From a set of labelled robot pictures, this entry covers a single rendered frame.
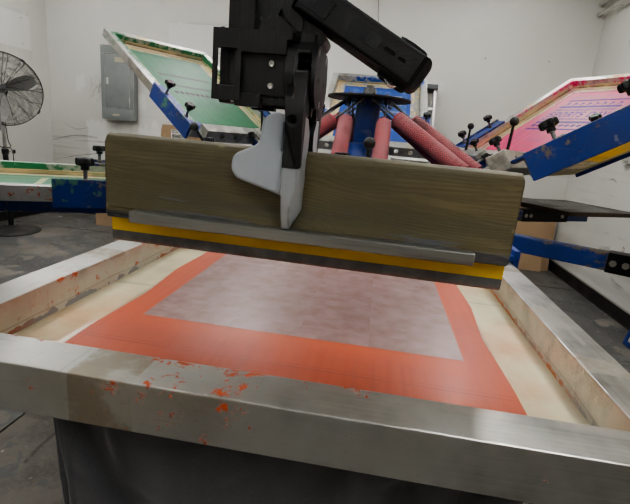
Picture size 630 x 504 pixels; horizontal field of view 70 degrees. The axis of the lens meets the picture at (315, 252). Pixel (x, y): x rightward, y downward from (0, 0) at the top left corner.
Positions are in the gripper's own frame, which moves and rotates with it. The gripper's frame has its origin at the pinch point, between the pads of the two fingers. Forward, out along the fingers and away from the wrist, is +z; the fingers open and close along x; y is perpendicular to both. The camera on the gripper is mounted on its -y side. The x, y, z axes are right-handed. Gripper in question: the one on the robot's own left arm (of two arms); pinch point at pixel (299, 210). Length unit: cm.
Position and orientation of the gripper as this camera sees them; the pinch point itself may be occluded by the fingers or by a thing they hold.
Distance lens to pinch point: 39.9
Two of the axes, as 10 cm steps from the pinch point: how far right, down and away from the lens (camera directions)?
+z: -0.9, 9.6, 2.5
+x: -1.4, 2.4, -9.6
